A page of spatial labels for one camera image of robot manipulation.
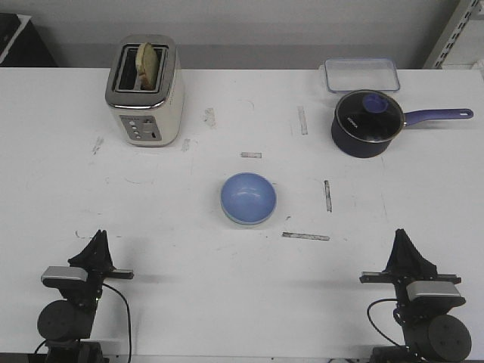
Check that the glass pot lid blue knob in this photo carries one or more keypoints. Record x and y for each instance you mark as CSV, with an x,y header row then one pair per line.
x,y
368,115

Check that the green bowl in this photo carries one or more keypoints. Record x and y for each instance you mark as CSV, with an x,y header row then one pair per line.
x,y
246,224

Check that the clear plastic food container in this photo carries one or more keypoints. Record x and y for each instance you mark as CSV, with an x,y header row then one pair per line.
x,y
348,74

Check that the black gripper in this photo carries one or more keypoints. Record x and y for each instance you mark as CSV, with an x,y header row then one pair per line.
x,y
87,257
414,264

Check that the cream and chrome toaster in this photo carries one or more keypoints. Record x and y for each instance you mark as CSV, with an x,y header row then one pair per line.
x,y
148,118

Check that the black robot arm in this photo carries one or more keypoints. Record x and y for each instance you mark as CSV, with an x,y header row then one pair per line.
x,y
66,324
423,301

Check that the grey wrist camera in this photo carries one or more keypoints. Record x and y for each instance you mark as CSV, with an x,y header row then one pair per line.
x,y
424,289
64,277

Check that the dark blue saucepan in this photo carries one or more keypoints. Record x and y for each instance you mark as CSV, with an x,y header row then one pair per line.
x,y
363,149

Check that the white slotted shelf upright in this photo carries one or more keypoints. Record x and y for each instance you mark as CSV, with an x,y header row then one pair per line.
x,y
460,44

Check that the blue bowl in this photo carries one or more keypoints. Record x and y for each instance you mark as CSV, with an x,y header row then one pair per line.
x,y
248,196

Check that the toast slice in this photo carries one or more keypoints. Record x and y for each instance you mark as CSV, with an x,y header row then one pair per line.
x,y
147,65

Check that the black box in corner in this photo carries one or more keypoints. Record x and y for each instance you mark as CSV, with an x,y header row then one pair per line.
x,y
21,44

